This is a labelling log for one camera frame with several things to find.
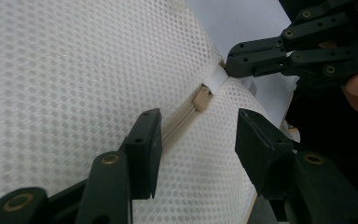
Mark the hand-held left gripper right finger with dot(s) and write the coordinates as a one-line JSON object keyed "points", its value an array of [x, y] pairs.
{"points": [[261, 155]]}

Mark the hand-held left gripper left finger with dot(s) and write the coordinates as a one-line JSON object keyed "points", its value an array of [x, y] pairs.
{"points": [[143, 155]]}

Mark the white mesh laundry bag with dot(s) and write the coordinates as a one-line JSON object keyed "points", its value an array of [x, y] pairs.
{"points": [[74, 77]]}

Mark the light blue table mat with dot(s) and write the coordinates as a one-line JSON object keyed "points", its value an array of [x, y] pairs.
{"points": [[239, 21]]}

